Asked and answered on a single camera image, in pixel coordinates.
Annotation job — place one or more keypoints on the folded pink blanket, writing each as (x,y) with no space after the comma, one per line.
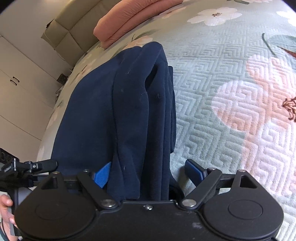
(127,15)

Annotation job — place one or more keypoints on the beige padded headboard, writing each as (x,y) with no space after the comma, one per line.
(70,33)

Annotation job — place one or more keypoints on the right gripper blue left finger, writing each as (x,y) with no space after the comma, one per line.
(93,183)

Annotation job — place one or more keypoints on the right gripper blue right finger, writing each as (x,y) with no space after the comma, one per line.
(205,181)

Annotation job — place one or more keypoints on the navy blue striped hoodie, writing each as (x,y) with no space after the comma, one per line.
(124,112)

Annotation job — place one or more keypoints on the white wardrobe cabinets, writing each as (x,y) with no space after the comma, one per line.
(28,96)

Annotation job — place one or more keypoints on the dark box on nightstand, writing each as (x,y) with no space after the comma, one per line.
(62,79)

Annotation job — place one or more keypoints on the floral green bedspread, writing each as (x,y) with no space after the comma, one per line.
(234,80)

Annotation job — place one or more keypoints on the person's left hand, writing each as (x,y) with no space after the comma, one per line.
(7,219)

